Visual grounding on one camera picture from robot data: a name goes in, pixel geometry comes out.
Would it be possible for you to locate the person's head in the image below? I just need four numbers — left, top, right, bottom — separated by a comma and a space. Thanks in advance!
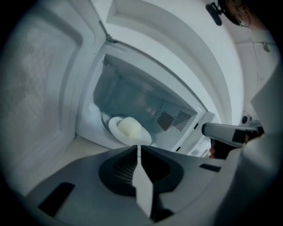
222, 0, 266, 29

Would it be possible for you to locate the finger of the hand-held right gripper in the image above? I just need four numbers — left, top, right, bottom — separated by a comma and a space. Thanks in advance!
209, 138, 234, 160
202, 122, 264, 148

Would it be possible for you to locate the white round plate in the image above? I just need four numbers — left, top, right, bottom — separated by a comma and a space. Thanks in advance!
108, 116, 153, 147

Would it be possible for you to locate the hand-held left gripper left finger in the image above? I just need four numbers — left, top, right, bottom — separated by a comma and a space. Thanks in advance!
24, 145, 153, 226

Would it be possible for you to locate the white microwave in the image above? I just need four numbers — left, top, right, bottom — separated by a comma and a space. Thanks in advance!
3, 4, 222, 160

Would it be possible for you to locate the pale yellow food lump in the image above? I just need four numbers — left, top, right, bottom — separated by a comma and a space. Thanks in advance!
117, 117, 142, 139

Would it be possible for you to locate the white table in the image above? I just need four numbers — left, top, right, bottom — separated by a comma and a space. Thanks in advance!
64, 136, 138, 165

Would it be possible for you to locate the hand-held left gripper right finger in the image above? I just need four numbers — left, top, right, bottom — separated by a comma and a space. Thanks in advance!
141, 145, 229, 226

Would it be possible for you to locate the black head-worn camera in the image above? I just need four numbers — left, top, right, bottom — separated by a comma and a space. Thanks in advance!
205, 2, 223, 26

